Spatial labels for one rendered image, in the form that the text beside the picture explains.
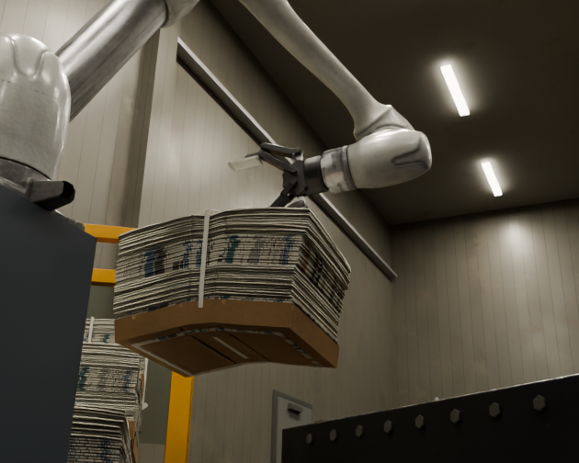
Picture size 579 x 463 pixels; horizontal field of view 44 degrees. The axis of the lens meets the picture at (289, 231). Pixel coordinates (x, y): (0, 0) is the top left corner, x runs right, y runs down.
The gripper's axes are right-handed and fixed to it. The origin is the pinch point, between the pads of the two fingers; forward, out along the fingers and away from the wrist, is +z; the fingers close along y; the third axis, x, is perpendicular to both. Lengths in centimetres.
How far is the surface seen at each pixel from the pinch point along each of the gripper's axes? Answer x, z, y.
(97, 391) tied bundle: 27, 50, 31
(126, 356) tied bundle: 30, 44, 22
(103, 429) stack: -19, 16, 51
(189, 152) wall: 439, 253, -323
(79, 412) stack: -21, 19, 48
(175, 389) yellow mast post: 133, 88, 5
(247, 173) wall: 564, 243, -362
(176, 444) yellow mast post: 134, 88, 26
